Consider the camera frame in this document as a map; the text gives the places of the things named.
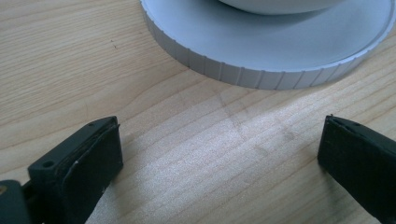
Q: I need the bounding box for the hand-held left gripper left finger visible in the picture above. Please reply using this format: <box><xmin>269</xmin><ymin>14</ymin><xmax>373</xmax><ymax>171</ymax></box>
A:
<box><xmin>21</xmin><ymin>116</ymin><xmax>124</xmax><ymax>224</ymax></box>

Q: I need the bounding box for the white bowl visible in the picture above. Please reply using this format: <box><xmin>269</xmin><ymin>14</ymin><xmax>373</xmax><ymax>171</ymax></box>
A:
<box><xmin>218</xmin><ymin>0</ymin><xmax>345</xmax><ymax>16</ymax></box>

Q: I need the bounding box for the white ridged round tray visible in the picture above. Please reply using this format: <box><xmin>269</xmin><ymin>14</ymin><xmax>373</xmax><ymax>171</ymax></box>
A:
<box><xmin>138</xmin><ymin>0</ymin><xmax>396</xmax><ymax>91</ymax></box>

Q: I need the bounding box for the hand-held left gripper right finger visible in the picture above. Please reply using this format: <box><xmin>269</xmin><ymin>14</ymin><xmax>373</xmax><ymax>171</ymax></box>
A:
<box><xmin>317</xmin><ymin>114</ymin><xmax>396</xmax><ymax>224</ymax></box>

